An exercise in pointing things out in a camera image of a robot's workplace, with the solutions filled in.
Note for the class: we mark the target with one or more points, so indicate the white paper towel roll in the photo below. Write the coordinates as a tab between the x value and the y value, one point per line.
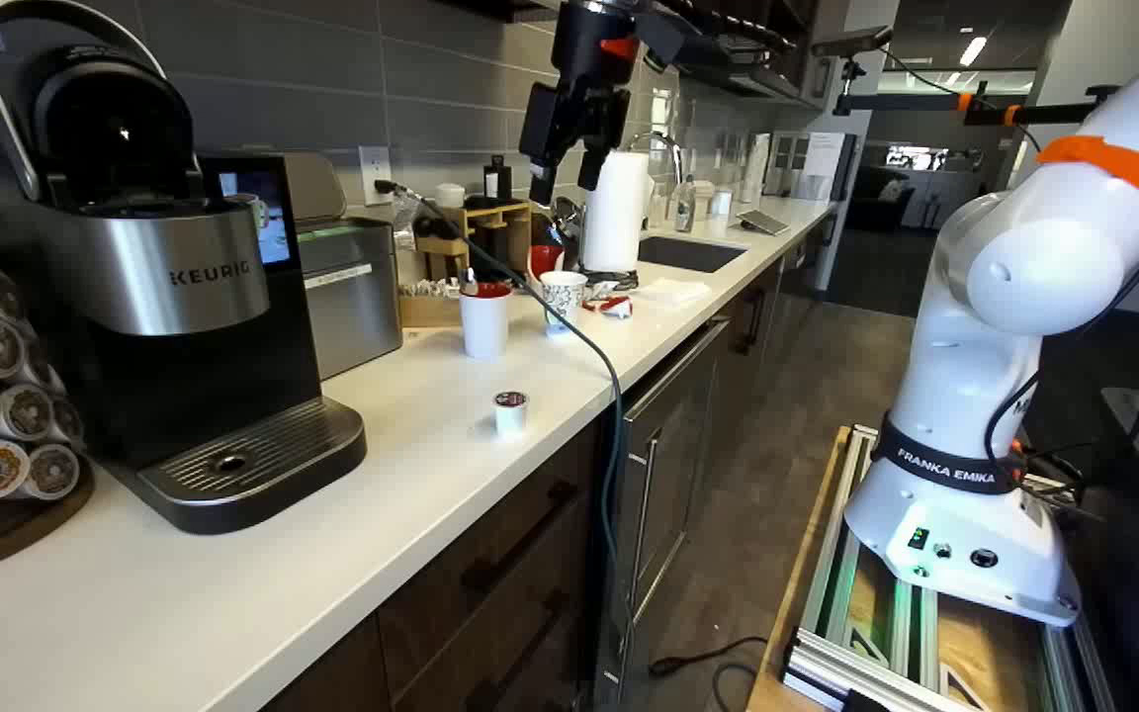
616	218

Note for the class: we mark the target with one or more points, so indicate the maroon-lidded Sumatra coffee pod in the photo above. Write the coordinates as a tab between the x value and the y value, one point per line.
507	417

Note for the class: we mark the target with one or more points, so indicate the loose red lid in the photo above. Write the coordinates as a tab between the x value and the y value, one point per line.
612	306

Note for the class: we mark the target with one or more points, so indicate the black silver Keurig coffee machine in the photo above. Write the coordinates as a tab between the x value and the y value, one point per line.
174	368

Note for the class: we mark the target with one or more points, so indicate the dark counter sink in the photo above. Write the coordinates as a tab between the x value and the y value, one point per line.
691	254

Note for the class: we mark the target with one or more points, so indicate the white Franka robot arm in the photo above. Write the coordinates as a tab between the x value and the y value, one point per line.
989	291

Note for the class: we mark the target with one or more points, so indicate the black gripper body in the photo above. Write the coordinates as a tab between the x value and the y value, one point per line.
592	61

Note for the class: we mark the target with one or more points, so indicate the stainless steel countertop bin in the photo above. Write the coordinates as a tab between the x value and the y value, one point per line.
352	302

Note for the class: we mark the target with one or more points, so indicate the black bar with orange clamps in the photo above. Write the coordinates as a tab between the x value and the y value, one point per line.
977	103

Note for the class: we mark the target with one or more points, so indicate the dark wooden counter cabinet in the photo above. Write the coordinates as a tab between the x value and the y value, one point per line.
504	595

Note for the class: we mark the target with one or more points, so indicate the small white bowl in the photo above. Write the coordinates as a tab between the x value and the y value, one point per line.
449	196

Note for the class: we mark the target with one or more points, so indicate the patterned paper cup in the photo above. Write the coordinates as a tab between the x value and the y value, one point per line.
563	302

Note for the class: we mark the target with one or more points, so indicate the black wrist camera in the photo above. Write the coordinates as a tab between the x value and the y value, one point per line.
666	37

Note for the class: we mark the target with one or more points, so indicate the cardboard box of packets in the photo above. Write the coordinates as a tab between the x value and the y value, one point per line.
430	312

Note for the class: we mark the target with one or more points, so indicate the wooden counter organizer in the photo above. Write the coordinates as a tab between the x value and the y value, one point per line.
446	242

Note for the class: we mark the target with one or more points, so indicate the black canister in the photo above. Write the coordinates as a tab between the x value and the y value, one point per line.
496	179

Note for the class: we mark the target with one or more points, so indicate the white cup with red inside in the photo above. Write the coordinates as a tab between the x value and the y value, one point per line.
484	328

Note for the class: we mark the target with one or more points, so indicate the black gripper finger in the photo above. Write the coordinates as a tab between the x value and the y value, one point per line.
600	159
540	123

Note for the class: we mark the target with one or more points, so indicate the white wall outlet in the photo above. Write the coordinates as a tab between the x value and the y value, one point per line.
372	167

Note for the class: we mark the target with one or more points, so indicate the aluminium robot cart frame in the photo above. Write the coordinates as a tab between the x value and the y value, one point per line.
858	619

